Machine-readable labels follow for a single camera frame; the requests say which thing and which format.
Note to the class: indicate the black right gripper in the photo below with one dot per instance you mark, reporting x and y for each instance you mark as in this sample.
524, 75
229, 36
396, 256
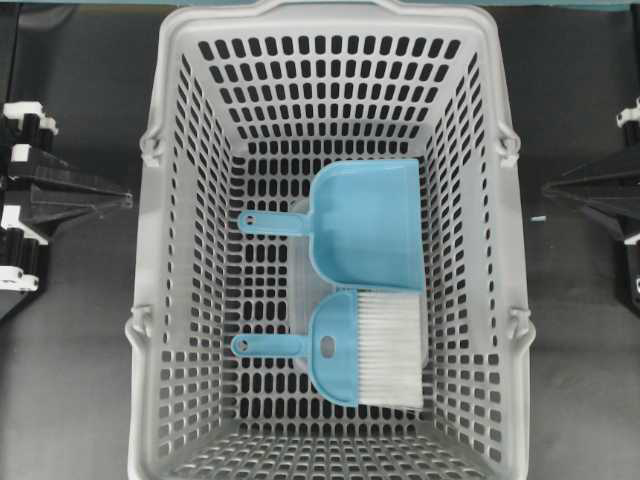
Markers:
607, 191

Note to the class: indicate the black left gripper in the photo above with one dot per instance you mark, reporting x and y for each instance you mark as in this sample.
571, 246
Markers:
39, 191

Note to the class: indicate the grey plastic shopping basket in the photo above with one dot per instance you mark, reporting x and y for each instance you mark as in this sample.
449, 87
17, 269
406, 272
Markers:
249, 104

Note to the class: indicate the blue hand brush white bristles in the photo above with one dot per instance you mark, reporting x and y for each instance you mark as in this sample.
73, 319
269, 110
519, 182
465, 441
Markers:
361, 348

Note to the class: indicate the blue plastic dustpan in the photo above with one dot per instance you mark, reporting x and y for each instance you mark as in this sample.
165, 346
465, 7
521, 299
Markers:
363, 223

